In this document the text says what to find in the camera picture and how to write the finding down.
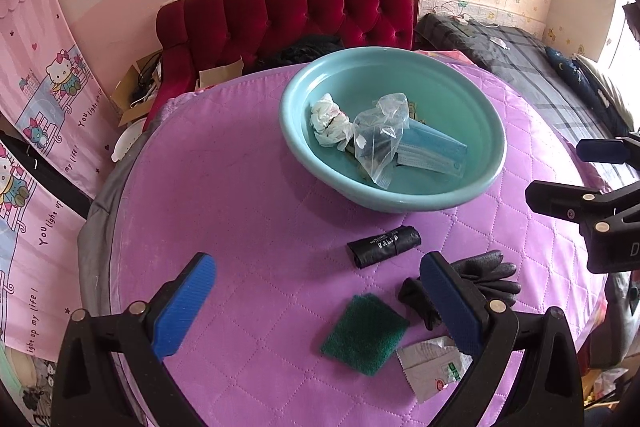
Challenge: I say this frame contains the blue face mask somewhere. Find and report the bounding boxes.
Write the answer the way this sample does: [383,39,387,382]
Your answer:
[396,119,468,178]

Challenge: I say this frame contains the clear zip plastic bag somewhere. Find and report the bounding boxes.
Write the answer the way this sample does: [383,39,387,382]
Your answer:
[354,93,409,190]

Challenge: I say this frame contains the white plastic bag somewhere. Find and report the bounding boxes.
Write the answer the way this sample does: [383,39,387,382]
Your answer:
[309,93,354,152]

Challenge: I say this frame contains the beige printed pouch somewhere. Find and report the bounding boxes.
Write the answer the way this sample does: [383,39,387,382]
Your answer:
[408,101,426,124]

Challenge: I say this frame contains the navy star pillow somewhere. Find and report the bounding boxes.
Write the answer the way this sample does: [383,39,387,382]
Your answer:
[544,46,631,136]

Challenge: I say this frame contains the black knit gloves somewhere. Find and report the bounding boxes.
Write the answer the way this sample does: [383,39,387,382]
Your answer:
[397,249,521,331]

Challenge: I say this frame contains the white green printed packet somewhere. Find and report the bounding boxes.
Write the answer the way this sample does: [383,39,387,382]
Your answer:
[396,336,473,403]

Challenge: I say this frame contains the dark plaid bed blanket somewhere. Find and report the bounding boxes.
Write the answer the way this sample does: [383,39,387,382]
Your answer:
[414,12,626,178]

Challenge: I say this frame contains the teal plastic basin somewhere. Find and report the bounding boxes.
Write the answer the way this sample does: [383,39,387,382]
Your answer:
[279,46,506,213]

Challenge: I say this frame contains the green scouring pad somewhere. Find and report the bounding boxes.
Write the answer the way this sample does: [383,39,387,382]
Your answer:
[320,294,409,376]

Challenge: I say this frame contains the black rolled bag bundle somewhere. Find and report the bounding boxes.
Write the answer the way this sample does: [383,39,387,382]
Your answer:
[347,225,422,269]

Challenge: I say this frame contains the purple quilted table cover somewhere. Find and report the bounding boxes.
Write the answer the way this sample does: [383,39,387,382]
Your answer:
[111,66,605,426]

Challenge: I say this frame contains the pink cartoon curtain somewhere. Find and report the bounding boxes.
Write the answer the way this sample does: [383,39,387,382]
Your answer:
[1,0,118,361]

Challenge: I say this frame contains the black garment on sofa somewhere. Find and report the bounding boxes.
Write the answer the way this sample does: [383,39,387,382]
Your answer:
[250,35,345,72]

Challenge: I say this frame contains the red velvet tufted sofa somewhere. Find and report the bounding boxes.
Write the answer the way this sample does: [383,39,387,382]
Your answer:
[149,0,418,117]

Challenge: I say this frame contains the cardboard box with cables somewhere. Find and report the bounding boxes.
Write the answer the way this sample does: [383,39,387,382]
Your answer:
[110,50,162,127]

